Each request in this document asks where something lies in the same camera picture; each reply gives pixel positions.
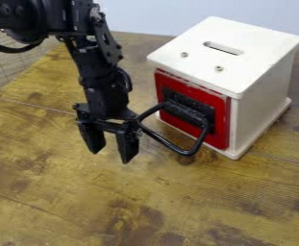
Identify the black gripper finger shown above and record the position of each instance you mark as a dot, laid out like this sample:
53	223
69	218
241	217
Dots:
93	137
127	142

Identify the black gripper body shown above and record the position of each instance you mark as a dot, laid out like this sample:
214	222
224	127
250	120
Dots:
105	112

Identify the black metal drawer handle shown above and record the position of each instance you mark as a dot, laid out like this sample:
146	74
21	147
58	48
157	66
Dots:
190	111

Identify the red drawer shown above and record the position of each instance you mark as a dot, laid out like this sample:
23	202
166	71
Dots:
201	99

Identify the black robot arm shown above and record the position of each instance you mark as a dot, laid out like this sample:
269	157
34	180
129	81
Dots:
77	22

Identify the white wooden cabinet box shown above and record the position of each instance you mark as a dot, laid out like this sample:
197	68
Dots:
244	61

